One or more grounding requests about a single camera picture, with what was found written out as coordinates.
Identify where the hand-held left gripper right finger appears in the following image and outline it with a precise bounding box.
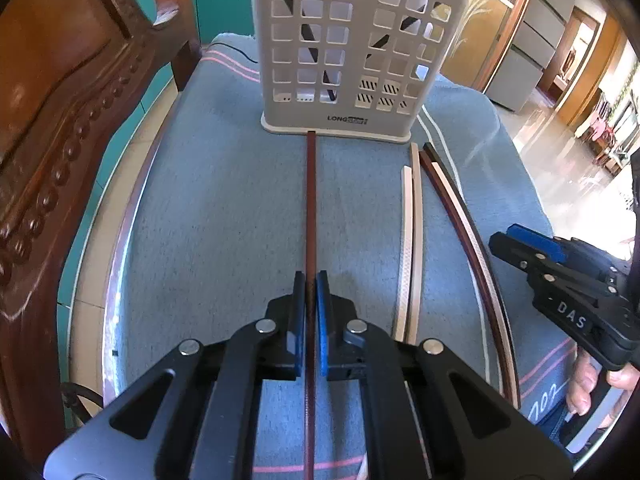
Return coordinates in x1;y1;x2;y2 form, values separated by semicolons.
315;270;574;480

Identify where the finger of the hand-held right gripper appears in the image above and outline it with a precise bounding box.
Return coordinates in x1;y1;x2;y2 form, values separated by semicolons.
505;223;569;264
488;231;619;296

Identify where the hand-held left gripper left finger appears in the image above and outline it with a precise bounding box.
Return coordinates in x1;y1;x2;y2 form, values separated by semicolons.
42;270;307;480

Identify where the black chopstick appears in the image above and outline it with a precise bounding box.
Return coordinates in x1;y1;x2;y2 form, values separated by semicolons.
423;142;522;409
367;5;450;60
274;0;337;103

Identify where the dark red chopstick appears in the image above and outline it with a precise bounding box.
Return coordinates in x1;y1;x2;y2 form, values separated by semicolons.
302;130;321;480
418;151;516;406

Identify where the beige plastic utensil basket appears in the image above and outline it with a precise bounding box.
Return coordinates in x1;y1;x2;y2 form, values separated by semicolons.
248;0;473;145

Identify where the person's right hand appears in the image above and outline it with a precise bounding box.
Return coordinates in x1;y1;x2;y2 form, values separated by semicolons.
566;350;640;417

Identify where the blue jeans leg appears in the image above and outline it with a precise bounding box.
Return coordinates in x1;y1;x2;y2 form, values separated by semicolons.
537;405;576;448

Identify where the pink cloth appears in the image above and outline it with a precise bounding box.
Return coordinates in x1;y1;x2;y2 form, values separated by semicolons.
582;112;616;143

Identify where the blue striped towel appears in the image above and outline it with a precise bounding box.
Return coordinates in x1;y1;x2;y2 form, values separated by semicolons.
102;32;573;480

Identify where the silver refrigerator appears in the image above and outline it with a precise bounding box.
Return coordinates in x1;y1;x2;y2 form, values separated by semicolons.
485;0;568;113

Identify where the wood-framed glass sliding door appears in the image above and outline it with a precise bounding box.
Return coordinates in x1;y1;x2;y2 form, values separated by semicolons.
440;0;543;93

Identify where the carved wooden chair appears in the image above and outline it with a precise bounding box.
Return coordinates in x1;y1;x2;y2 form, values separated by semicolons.
0;0;203;466

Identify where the black cable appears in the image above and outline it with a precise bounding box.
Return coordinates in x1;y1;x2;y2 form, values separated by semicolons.
60;381;108;433

